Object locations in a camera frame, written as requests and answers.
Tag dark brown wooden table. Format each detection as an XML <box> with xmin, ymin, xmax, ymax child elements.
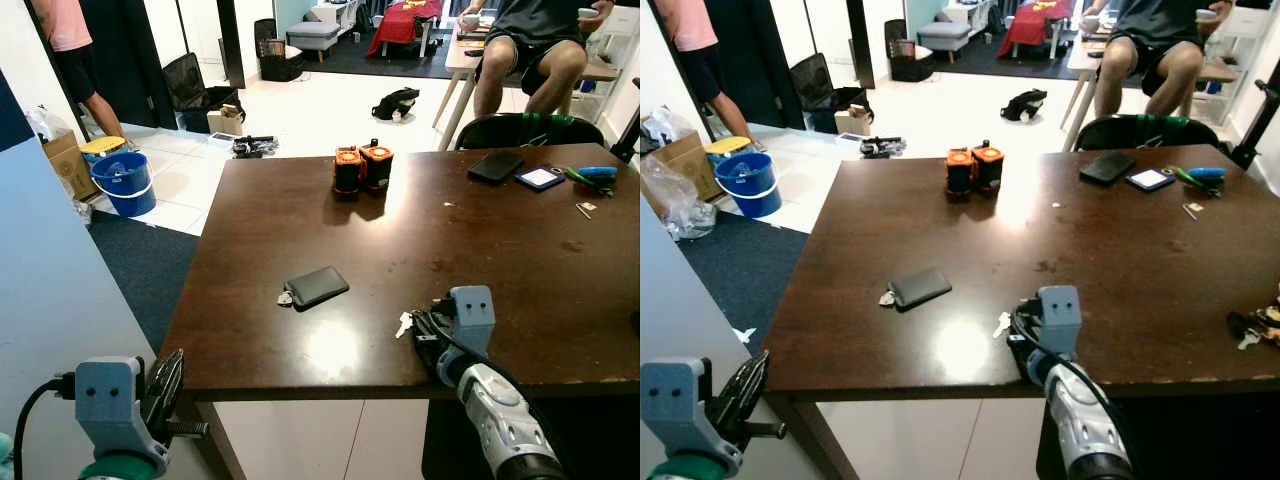
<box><xmin>762</xmin><ymin>144</ymin><xmax>1280</xmax><ymax>480</ymax></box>
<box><xmin>160</xmin><ymin>142</ymin><xmax>641</xmax><ymax>480</ymax></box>

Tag black leather wallet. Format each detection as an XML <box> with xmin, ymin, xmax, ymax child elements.
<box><xmin>888</xmin><ymin>267</ymin><xmax>954</xmax><ymax>310</ymax></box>
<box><xmin>283</xmin><ymin>265</ymin><xmax>351</xmax><ymax>309</ymax></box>

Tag dark blue rug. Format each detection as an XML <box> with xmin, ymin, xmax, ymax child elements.
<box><xmin>680</xmin><ymin>212</ymin><xmax>811</xmax><ymax>351</ymax></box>
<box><xmin>88</xmin><ymin>210</ymin><xmax>201</xmax><ymax>351</ymax></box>

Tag orange black tool battery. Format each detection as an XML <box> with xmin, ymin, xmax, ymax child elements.
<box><xmin>945</xmin><ymin>148</ymin><xmax>976</xmax><ymax>198</ymax></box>
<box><xmin>970</xmin><ymin>141</ymin><xmax>1005</xmax><ymax>193</ymax></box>
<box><xmin>333</xmin><ymin>146</ymin><xmax>363</xmax><ymax>198</ymax></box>
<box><xmin>358</xmin><ymin>140</ymin><xmax>395</xmax><ymax>194</ymax></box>

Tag black flat case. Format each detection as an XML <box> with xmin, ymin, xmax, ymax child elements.
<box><xmin>1078</xmin><ymin>151</ymin><xmax>1137</xmax><ymax>185</ymax></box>
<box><xmin>467</xmin><ymin>150</ymin><xmax>525</xmax><ymax>184</ymax></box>

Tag white card with blue rim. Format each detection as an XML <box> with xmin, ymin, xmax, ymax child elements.
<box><xmin>515</xmin><ymin>166</ymin><xmax>567</xmax><ymax>192</ymax></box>
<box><xmin>1124</xmin><ymin>167</ymin><xmax>1177</xmax><ymax>192</ymax></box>

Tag blue plastic bucket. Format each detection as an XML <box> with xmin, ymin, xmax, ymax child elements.
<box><xmin>90</xmin><ymin>150</ymin><xmax>158</xmax><ymax>219</ymax></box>
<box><xmin>714</xmin><ymin>152</ymin><xmax>784</xmax><ymax>219</ymax></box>

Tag black chair with green trim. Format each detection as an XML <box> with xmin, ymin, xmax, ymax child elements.
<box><xmin>455</xmin><ymin>112</ymin><xmax>608</xmax><ymax>153</ymax></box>
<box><xmin>1075</xmin><ymin>113</ymin><xmax>1223</xmax><ymax>153</ymax></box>

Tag black soft bag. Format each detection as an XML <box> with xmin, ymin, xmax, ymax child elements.
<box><xmin>1000</xmin><ymin>88</ymin><xmax>1049</xmax><ymax>124</ymax></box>
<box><xmin>371</xmin><ymin>87</ymin><xmax>422</xmax><ymax>124</ymax></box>

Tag key bunch with black fob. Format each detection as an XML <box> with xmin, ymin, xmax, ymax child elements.
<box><xmin>1228</xmin><ymin>285</ymin><xmax>1280</xmax><ymax>351</ymax></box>

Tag large cardboard box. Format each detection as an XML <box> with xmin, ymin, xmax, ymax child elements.
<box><xmin>40</xmin><ymin>130</ymin><xmax>98</xmax><ymax>201</ymax></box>
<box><xmin>655</xmin><ymin>132</ymin><xmax>723</xmax><ymax>201</ymax></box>

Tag small cardboard box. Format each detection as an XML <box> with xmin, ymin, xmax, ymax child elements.
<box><xmin>207</xmin><ymin>103</ymin><xmax>245</xmax><ymax>137</ymax></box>
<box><xmin>834</xmin><ymin>105</ymin><xmax>873</xmax><ymax>137</ymax></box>

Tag light wooden desk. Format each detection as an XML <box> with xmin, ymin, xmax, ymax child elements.
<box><xmin>435</xmin><ymin>30</ymin><xmax>623</xmax><ymax>151</ymax></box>
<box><xmin>1060</xmin><ymin>30</ymin><xmax>1241</xmax><ymax>151</ymax></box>

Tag black stand pole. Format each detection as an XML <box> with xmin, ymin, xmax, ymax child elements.
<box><xmin>1232</xmin><ymin>78</ymin><xmax>1280</xmax><ymax>171</ymax></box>
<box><xmin>610</xmin><ymin>80</ymin><xmax>641</xmax><ymax>166</ymax></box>

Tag black crate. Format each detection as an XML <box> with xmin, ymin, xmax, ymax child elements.
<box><xmin>884</xmin><ymin>18</ymin><xmax>936</xmax><ymax>83</ymax></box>
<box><xmin>254</xmin><ymin>17</ymin><xmax>307</xmax><ymax>83</ymax></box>

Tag grey ottoman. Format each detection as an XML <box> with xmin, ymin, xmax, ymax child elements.
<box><xmin>285</xmin><ymin>20</ymin><xmax>342</xmax><ymax>64</ymax></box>
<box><xmin>915</xmin><ymin>22</ymin><xmax>969</xmax><ymax>63</ymax></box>

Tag red cloth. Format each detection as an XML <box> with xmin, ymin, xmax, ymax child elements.
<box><xmin>1005</xmin><ymin>0</ymin><xmax>1076</xmax><ymax>59</ymax></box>
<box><xmin>365</xmin><ymin>0</ymin><xmax>444</xmax><ymax>59</ymax></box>

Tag black open bin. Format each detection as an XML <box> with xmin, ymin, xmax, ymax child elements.
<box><xmin>162</xmin><ymin>52</ymin><xmax>246</xmax><ymax>134</ymax></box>
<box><xmin>790</xmin><ymin>52</ymin><xmax>871</xmax><ymax>134</ymax></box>

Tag seated person in dark clothes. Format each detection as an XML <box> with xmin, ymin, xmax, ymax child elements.
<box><xmin>455</xmin><ymin>0</ymin><xmax>616</xmax><ymax>118</ymax></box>
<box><xmin>1080</xmin><ymin>0</ymin><xmax>1241</xmax><ymax>119</ymax></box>

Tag dark door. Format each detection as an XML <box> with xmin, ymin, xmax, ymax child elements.
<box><xmin>85</xmin><ymin>0</ymin><xmax>179</xmax><ymax>129</ymax></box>
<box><xmin>712</xmin><ymin>0</ymin><xmax>801</xmax><ymax>129</ymax></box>

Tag white shelf unit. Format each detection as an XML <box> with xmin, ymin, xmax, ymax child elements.
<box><xmin>575</xmin><ymin>5</ymin><xmax>641</xmax><ymax>126</ymax></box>
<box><xmin>1200</xmin><ymin>5</ymin><xmax>1269</xmax><ymax>126</ymax></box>

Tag person in pink shirt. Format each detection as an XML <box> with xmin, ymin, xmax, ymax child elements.
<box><xmin>30</xmin><ymin>0</ymin><xmax>128</xmax><ymax>141</ymax></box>
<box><xmin>652</xmin><ymin>0</ymin><xmax>753</xmax><ymax>141</ymax></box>

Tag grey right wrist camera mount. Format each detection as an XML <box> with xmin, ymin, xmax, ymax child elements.
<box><xmin>447</xmin><ymin>285</ymin><xmax>497</xmax><ymax>359</ymax></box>
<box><xmin>1035</xmin><ymin>285</ymin><xmax>1085</xmax><ymax>361</ymax></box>

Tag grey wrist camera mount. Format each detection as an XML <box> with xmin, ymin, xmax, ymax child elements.
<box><xmin>640</xmin><ymin>357</ymin><xmax>747</xmax><ymax>473</ymax></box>
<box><xmin>72</xmin><ymin>356</ymin><xmax>171</xmax><ymax>473</ymax></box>
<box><xmin>447</xmin><ymin>285</ymin><xmax>497</xmax><ymax>359</ymax></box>
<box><xmin>1035</xmin><ymin>285</ymin><xmax>1085</xmax><ymax>361</ymax></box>

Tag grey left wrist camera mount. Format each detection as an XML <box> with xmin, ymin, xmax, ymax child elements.
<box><xmin>640</xmin><ymin>357</ymin><xmax>747</xmax><ymax>473</ymax></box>
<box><xmin>72</xmin><ymin>356</ymin><xmax>171</xmax><ymax>473</ymax></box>

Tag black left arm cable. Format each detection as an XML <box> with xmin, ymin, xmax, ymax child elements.
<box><xmin>12</xmin><ymin>372</ymin><xmax>79</xmax><ymax>480</ymax></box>

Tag blue green handled tool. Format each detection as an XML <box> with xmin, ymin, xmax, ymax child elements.
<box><xmin>563</xmin><ymin>164</ymin><xmax>619</xmax><ymax>194</ymax></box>
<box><xmin>1172</xmin><ymin>165</ymin><xmax>1227</xmax><ymax>196</ymax></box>

